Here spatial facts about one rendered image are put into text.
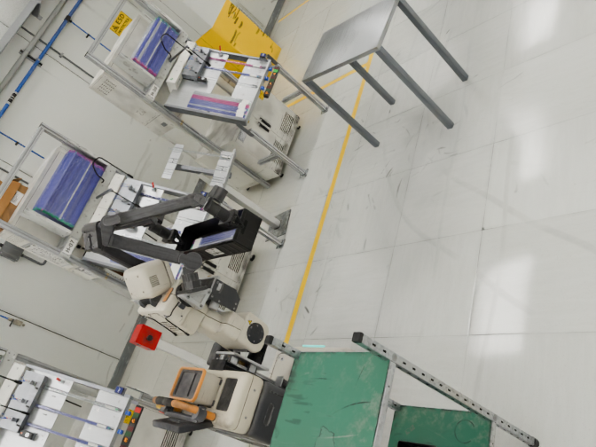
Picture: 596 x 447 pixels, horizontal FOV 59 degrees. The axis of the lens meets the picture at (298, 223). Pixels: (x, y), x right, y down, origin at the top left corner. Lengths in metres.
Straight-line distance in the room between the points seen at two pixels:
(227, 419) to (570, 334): 1.50
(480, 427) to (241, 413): 0.98
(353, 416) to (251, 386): 0.85
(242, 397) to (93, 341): 3.26
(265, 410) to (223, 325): 0.43
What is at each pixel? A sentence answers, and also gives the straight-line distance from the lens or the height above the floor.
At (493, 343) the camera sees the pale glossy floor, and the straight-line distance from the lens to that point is 2.67.
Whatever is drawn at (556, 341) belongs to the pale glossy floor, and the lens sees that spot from 2.54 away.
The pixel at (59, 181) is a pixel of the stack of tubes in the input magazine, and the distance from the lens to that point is 3.98.
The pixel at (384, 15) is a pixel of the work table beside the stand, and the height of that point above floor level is 0.80.
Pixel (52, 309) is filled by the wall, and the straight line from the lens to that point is 5.41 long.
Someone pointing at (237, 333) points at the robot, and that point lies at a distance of 2.58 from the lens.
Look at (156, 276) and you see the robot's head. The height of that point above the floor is 1.31.
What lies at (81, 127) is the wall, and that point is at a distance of 5.86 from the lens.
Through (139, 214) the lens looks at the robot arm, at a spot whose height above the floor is 1.52.
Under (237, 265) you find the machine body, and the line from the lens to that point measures 4.34.
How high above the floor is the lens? 2.16
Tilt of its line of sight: 31 degrees down
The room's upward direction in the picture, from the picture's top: 55 degrees counter-clockwise
